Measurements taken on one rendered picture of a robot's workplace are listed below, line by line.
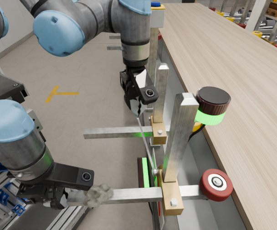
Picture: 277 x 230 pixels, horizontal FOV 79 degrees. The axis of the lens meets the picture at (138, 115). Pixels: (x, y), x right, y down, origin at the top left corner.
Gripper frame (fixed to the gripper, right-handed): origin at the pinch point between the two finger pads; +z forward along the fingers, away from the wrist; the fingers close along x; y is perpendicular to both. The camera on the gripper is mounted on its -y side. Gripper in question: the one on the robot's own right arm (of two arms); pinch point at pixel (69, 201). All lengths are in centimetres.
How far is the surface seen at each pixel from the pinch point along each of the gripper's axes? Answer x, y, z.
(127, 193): 0.0, -17.3, -3.8
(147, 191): -0.3, -23.0, -3.9
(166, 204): 3.8, -27.7, -4.9
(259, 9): -134, -127, -24
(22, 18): -418, 217, 45
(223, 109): -1.1, -34.9, -33.4
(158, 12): -51, -30, -39
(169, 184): -1.6, -29.3, -4.9
